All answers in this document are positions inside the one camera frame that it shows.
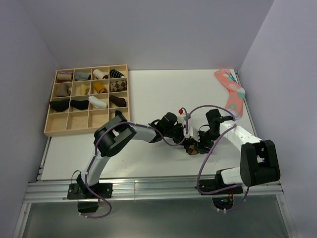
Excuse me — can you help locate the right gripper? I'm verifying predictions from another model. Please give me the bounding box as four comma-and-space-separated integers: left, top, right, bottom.
193, 129, 222, 155

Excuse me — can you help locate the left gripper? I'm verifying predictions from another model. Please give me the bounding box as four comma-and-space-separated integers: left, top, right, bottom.
163, 124, 191, 147

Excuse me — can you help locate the brown argyle sock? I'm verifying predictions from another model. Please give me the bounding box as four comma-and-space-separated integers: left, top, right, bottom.
183, 139, 199, 155

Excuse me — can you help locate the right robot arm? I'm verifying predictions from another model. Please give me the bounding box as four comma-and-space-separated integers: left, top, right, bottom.
196, 109, 280, 195

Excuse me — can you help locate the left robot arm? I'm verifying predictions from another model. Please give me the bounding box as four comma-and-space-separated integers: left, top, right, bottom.
76, 110, 186, 198

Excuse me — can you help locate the pink patterned sock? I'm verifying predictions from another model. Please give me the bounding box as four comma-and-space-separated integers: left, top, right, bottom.
214, 69, 246, 120

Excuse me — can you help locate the black rolled sock bottom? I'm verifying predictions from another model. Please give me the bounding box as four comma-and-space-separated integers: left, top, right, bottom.
115, 110, 122, 116

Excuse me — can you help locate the dark brown rolled sock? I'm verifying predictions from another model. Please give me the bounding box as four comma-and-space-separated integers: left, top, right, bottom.
109, 95, 127, 107

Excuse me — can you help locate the brown checkered rolled sock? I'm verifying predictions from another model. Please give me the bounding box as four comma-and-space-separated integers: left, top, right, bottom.
109, 79, 127, 92

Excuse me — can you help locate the black white striped sock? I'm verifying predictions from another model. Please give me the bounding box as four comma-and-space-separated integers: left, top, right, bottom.
109, 69, 125, 78

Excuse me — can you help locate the white rolled sock lower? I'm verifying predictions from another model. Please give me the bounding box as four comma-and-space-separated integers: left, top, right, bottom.
88, 96, 107, 109

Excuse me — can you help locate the white rolled sock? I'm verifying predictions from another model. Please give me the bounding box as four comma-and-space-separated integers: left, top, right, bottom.
88, 96, 107, 109
93, 69, 108, 79

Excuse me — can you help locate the mustard rolled sock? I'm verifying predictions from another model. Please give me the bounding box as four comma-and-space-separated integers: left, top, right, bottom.
93, 82, 107, 94

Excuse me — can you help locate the white rolled sock top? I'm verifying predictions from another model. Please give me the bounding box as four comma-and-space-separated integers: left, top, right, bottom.
93, 69, 108, 79

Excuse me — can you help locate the wooden compartment tray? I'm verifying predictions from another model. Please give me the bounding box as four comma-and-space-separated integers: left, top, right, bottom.
44, 64, 130, 137

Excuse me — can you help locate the pale yellow rolled sock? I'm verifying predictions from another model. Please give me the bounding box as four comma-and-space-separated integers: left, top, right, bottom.
79, 84, 90, 96

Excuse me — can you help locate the grey rolled sock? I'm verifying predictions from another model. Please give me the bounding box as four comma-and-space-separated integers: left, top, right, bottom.
74, 71, 91, 81

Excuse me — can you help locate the black sock far left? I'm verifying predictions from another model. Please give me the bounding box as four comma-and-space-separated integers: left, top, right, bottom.
50, 99, 69, 112

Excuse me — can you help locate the taupe rolled sock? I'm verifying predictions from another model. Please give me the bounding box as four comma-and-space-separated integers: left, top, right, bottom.
56, 84, 71, 97

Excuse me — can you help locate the beige purple-trim rolled sock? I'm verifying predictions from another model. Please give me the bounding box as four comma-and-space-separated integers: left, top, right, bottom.
56, 71, 73, 83

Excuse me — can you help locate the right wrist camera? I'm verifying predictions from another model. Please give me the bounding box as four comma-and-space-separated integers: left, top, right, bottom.
184, 126, 200, 142

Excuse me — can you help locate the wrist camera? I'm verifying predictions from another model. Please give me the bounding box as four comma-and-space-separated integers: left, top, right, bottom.
177, 109, 191, 126
184, 126, 200, 142

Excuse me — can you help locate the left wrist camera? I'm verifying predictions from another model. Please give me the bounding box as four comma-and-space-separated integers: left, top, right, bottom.
177, 109, 191, 126

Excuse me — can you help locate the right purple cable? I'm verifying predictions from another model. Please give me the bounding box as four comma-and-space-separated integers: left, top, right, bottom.
184, 104, 249, 212

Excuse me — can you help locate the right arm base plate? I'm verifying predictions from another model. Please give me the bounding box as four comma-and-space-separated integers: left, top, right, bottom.
199, 179, 243, 210

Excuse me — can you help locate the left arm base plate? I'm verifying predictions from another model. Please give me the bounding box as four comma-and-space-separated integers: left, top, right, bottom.
67, 183, 113, 213

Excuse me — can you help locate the aluminium rail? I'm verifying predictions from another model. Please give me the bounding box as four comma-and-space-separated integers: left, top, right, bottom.
23, 173, 284, 204

